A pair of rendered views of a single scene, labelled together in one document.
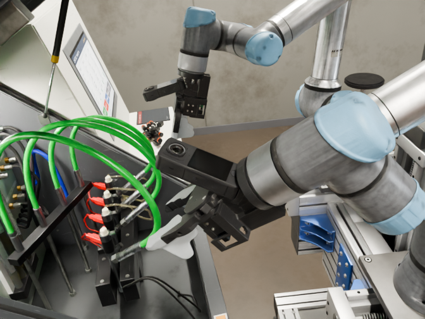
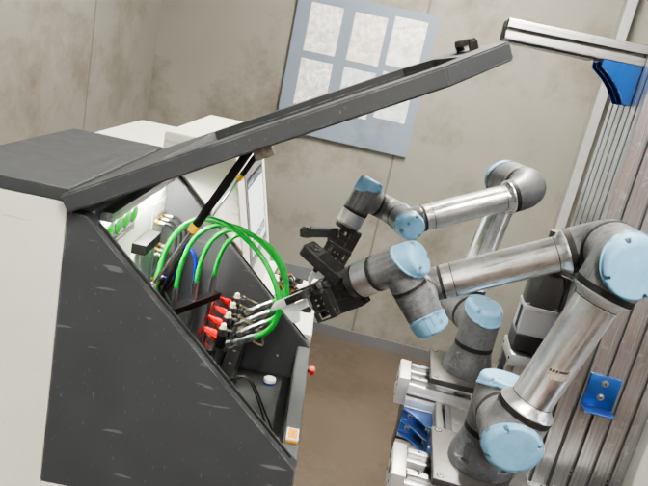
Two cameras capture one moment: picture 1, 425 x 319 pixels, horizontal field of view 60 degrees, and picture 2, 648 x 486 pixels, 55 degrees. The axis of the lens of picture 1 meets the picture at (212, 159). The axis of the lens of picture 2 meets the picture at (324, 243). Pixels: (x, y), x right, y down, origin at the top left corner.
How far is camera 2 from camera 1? 0.87 m
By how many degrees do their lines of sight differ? 17
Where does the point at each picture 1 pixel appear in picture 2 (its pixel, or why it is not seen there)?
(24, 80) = (205, 185)
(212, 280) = (296, 409)
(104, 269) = not seen: hidden behind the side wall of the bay
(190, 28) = (358, 191)
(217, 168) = (335, 265)
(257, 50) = (402, 224)
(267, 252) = not seen: outside the picture
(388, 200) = (418, 306)
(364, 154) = (406, 268)
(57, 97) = (225, 209)
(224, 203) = (331, 289)
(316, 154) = (385, 263)
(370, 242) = not seen: hidden behind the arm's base
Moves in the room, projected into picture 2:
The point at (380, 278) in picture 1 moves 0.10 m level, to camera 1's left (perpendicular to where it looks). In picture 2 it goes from (440, 442) to (399, 430)
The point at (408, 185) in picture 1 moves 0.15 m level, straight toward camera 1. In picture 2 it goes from (433, 304) to (388, 315)
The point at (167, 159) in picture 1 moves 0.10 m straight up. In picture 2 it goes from (308, 249) to (317, 203)
